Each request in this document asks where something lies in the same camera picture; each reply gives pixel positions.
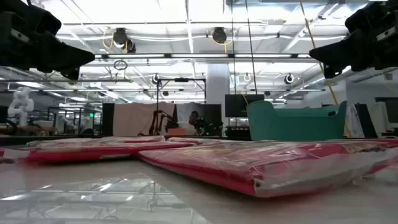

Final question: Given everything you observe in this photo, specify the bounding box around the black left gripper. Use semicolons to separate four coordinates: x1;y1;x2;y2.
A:
0;0;96;81

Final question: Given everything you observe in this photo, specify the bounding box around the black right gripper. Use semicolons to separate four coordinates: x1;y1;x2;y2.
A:
308;0;398;80

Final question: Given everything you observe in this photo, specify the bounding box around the red popcorn bag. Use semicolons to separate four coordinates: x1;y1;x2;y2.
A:
138;139;398;198
365;157;398;183
0;140;195;165

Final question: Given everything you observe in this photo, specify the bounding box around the black computer case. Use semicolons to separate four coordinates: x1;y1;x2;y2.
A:
354;102;379;138

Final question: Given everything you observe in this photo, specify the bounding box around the black partition panel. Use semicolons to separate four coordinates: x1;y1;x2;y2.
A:
101;103;115;137

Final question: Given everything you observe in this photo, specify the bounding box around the dark screen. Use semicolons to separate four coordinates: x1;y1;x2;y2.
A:
374;96;398;124

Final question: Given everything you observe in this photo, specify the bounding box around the teal plastic basket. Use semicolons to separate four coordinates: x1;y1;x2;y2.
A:
247;100;348;141

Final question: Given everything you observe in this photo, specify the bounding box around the pink partition curtain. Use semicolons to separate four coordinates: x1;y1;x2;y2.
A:
112;102;177;137

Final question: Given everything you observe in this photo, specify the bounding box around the black monitor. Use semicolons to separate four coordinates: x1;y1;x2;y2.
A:
224;93;266;118

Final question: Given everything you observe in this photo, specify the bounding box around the white building column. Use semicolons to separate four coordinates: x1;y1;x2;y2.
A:
206;63;230;137

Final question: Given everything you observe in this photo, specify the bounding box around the orange box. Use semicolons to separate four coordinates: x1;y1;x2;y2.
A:
167;127;188;137

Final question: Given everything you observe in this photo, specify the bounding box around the long ceiling light bar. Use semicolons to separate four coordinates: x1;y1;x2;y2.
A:
93;52;320;63

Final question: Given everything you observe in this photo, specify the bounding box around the person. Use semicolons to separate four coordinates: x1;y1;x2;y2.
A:
187;110;203;133

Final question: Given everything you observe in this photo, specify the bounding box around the yellow cable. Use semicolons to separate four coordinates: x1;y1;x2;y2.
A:
298;0;354;138

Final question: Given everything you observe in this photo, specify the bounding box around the black cable with loop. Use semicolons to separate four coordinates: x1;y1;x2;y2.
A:
244;0;259;95

